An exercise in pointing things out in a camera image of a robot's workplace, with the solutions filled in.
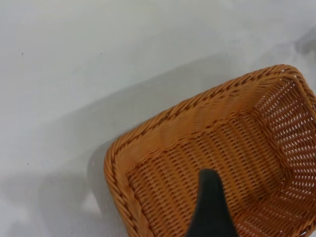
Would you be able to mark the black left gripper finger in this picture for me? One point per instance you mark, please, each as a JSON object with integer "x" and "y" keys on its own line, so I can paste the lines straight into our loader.
{"x": 209, "y": 212}

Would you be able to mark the woven orange-yellow wicker basket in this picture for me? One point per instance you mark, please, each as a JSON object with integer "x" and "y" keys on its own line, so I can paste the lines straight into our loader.
{"x": 247, "y": 148}

